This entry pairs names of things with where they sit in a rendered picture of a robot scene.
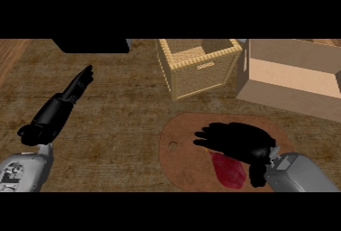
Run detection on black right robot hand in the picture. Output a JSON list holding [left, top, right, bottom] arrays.
[[192, 121, 279, 189]]

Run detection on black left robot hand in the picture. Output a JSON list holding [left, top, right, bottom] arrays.
[[17, 64, 95, 147]]

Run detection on red pear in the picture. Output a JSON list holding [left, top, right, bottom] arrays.
[[209, 150, 248, 190]]

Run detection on brown wooden cutting board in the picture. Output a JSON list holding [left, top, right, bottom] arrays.
[[157, 112, 296, 193]]

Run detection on brown cardboard box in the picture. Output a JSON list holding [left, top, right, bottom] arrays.
[[235, 38, 341, 123]]

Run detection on black box-shaped appliance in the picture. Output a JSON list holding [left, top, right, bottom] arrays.
[[51, 38, 132, 55]]

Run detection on tan wicker basket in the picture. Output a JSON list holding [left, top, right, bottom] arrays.
[[155, 38, 244, 101]]

